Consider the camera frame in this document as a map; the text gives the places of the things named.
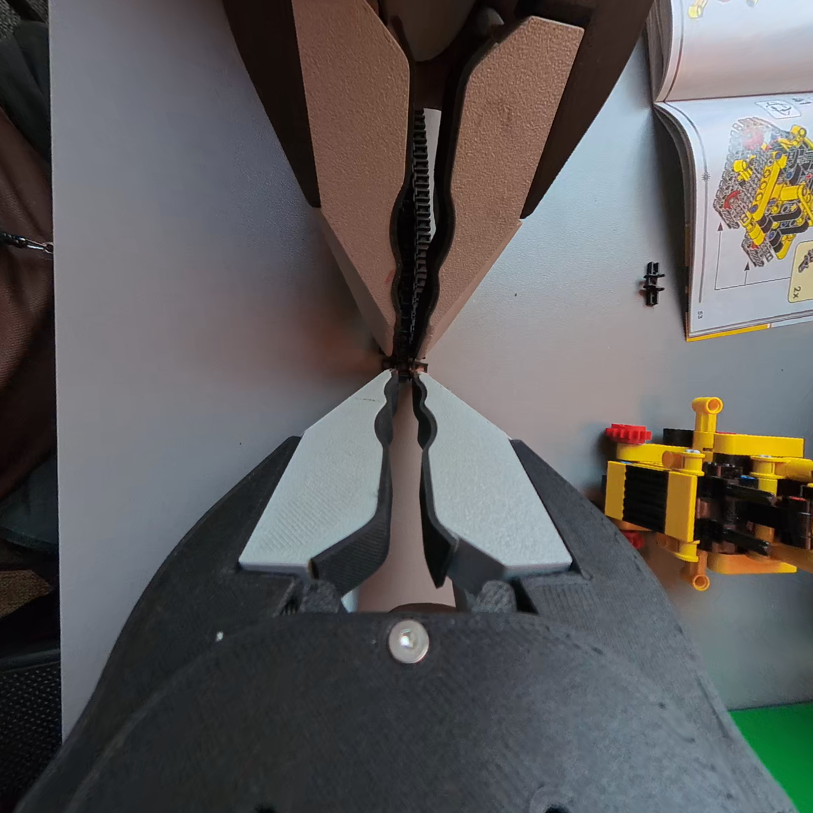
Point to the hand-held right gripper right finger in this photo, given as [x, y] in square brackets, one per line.
[495, 502]

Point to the green plastic bin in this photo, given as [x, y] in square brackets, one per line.
[775, 749]

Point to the black lego track strip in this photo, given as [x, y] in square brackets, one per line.
[419, 209]

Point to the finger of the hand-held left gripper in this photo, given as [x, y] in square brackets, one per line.
[355, 140]
[502, 140]

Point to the person's torso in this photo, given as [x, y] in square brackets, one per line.
[25, 349]

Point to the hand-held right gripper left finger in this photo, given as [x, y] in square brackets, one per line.
[317, 502]

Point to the yellow lego bulldozer model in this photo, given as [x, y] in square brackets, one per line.
[648, 495]

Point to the lego instruction booklet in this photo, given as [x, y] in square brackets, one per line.
[718, 57]

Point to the single black track link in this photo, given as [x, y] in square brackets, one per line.
[653, 284]
[406, 366]

